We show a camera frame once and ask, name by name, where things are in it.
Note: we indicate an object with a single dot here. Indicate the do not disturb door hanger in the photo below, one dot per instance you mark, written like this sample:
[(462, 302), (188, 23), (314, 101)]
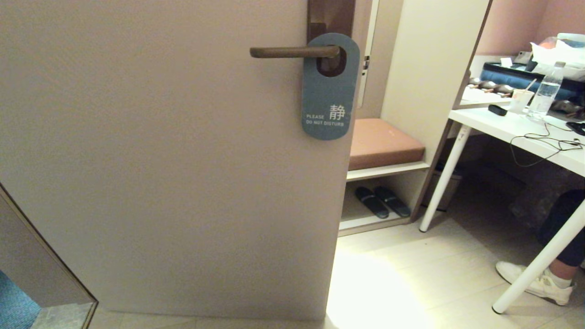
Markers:
[(329, 98)]

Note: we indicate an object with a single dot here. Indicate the beige door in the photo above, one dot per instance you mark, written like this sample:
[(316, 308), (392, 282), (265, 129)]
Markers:
[(160, 160)]

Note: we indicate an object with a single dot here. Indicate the black slipper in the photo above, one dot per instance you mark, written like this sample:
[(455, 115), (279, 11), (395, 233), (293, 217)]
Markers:
[(371, 202), (394, 201)]

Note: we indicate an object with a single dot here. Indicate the brown bench cushion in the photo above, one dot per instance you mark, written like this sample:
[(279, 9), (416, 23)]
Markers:
[(384, 144)]

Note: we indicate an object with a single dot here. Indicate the dark brown lock plate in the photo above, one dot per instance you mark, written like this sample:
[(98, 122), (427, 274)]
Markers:
[(331, 16)]

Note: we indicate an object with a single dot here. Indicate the beige waste bin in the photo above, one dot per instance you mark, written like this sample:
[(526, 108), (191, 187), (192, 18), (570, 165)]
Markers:
[(450, 187)]

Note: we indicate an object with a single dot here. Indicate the white paper sheet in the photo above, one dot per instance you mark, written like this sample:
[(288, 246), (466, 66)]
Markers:
[(480, 97)]

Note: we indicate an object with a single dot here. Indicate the small black device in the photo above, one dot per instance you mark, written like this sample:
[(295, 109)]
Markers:
[(497, 110)]

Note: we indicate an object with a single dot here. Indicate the white table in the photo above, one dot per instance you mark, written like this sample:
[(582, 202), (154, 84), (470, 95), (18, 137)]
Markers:
[(502, 125)]

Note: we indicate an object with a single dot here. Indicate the blue tray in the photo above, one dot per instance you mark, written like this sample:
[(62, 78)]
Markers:
[(507, 76)]

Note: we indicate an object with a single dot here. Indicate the paper cup with straw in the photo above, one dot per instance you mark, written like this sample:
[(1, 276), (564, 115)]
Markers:
[(520, 100)]

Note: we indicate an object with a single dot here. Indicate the grey brown bag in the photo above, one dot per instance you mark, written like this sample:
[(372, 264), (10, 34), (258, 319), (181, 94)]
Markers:
[(534, 205)]

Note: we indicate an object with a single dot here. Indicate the clear plastic water bottle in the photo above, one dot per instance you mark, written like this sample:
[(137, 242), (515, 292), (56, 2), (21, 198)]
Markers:
[(546, 96)]

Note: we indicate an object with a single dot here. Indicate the seated person dark clothes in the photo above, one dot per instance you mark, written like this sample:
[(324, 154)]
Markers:
[(564, 214)]

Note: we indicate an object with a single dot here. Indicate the white sneaker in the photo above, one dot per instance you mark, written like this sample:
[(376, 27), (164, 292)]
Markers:
[(544, 285)]

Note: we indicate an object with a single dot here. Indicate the white plastic bag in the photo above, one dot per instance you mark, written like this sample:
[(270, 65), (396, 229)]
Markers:
[(562, 55)]

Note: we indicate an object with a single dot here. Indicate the metal trimmed wall panel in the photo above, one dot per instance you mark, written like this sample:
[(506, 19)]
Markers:
[(32, 269)]

